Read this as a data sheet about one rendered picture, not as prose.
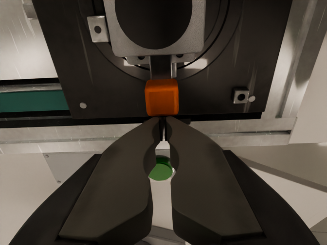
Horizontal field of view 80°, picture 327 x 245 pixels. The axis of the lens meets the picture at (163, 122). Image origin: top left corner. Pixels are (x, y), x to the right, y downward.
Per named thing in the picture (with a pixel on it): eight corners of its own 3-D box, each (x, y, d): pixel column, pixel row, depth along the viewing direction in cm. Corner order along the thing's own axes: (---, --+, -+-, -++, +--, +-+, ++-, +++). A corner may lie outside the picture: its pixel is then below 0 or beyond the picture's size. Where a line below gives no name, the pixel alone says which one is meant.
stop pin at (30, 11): (58, 16, 23) (39, 19, 19) (48, 17, 23) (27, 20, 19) (54, 2, 22) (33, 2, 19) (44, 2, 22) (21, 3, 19)
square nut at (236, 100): (244, 99, 23) (247, 103, 22) (230, 100, 23) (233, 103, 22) (246, 86, 22) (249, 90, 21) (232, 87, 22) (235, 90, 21)
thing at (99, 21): (113, 39, 18) (109, 42, 17) (97, 40, 18) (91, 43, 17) (109, 13, 17) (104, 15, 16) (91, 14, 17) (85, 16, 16)
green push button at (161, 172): (172, 171, 32) (172, 181, 30) (148, 172, 32) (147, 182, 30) (172, 152, 30) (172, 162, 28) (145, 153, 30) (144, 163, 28)
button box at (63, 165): (180, 156, 37) (182, 182, 32) (71, 160, 38) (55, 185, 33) (179, 125, 33) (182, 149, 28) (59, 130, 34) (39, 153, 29)
